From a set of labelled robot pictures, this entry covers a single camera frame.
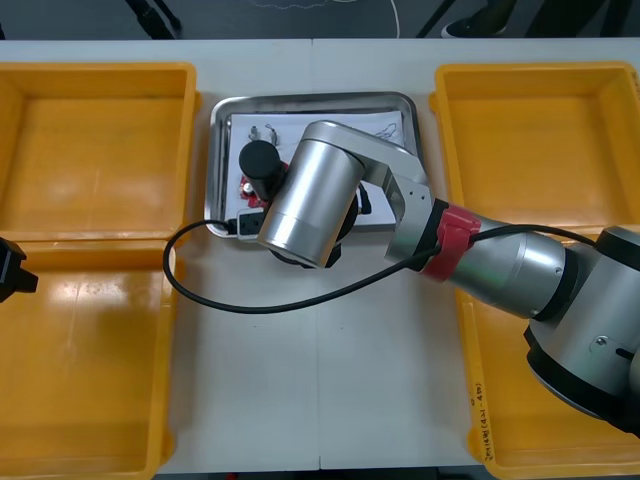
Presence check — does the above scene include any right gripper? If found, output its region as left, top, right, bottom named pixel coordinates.
left=249, top=183, right=279, bottom=209

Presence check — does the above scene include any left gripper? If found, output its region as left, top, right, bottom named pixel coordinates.
left=0, top=238, right=40, bottom=301

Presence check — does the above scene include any steel tray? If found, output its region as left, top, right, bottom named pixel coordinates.
left=203, top=90, right=427, bottom=241

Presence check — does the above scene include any small metal solenoid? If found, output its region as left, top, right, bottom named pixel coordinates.
left=246, top=123, right=282, bottom=146

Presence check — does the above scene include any round red circuit board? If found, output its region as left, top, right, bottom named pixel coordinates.
left=237, top=160, right=291, bottom=210

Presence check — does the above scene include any white sheet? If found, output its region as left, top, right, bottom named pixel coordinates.
left=227, top=110, right=407, bottom=232

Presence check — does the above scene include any yellow-orange plastic bin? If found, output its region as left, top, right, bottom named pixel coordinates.
left=0, top=238, right=186, bottom=480
left=428, top=61, right=640, bottom=244
left=0, top=61, right=204, bottom=246
left=451, top=284, right=640, bottom=480

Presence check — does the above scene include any black stand leg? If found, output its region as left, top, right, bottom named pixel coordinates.
left=123, top=0, right=182, bottom=40
left=414, top=0, right=481, bottom=39

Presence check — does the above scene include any person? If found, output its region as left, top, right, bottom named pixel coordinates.
left=441, top=0, right=512, bottom=39

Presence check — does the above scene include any white cord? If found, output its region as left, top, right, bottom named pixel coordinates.
left=249, top=0, right=402, bottom=39

